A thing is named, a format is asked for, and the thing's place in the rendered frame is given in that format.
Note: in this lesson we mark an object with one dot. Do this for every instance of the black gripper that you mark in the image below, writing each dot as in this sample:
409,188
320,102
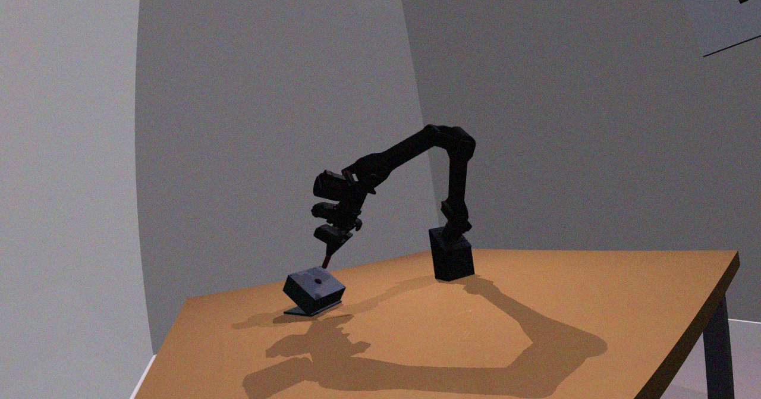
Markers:
345,219

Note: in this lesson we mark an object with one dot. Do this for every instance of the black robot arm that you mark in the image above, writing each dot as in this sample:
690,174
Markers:
373,169

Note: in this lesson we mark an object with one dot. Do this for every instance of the grey metal panel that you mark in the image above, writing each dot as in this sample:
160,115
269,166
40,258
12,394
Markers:
313,291

